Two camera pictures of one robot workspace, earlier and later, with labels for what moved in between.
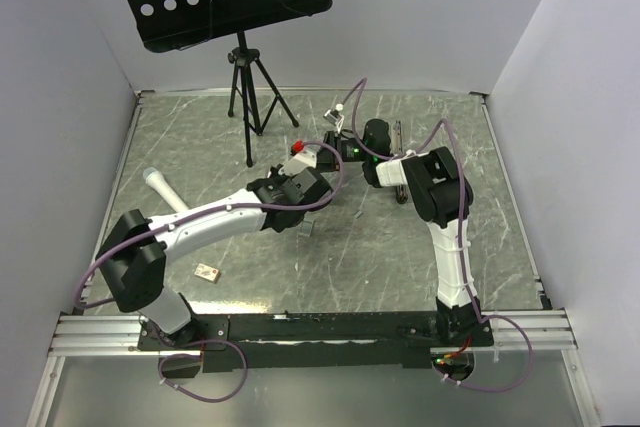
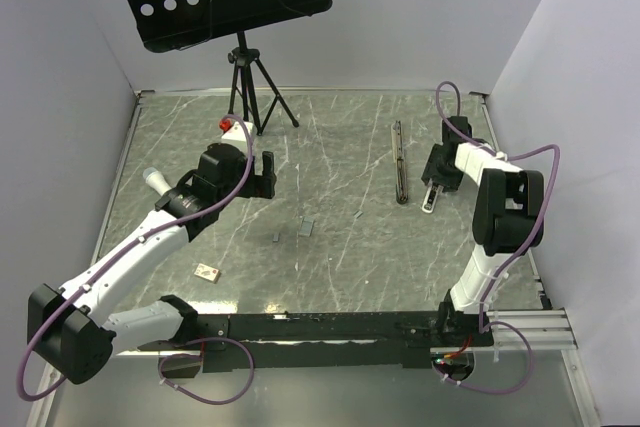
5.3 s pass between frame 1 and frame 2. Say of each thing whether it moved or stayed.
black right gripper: moved
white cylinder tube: stayed
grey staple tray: stayed
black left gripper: moved
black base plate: stayed
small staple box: stayed
